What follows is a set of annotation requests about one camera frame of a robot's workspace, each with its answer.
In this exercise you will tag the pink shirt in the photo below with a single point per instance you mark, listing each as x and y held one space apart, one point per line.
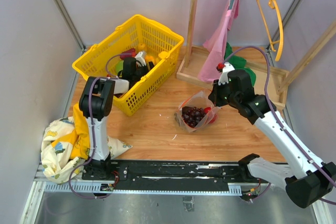
216 45

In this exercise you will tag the patterned yellow white cloth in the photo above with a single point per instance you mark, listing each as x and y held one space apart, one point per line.
69 142

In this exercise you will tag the clear zip top bag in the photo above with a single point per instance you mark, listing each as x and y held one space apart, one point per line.
199 100

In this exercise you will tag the green cloth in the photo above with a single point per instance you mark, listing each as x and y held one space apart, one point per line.
239 63

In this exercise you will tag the green round fruit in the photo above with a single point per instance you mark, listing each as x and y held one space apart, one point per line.
119 66

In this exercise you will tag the yellow plastic basket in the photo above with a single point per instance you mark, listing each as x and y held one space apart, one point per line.
102 58

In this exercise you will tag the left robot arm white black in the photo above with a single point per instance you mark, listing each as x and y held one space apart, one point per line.
96 104

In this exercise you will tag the yellow pear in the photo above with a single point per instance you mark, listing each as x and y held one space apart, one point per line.
142 47

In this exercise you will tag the purple sweet potato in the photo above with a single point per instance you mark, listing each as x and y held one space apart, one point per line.
130 53

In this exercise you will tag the wooden clothes rack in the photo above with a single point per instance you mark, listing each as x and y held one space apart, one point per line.
280 79

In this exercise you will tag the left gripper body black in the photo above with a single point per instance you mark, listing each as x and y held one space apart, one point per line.
141 71

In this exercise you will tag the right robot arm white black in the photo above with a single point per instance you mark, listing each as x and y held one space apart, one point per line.
308 177

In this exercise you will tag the dark grape bunch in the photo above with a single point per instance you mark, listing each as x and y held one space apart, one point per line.
192 115

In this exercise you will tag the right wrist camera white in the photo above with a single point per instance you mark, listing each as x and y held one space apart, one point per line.
224 69

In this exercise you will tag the red apple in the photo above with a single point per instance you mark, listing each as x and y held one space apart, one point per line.
211 115

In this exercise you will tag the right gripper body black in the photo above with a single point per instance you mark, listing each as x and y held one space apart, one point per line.
223 96

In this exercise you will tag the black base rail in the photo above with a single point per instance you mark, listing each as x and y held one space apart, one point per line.
171 177

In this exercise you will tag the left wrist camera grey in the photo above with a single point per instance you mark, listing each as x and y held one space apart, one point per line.
141 57

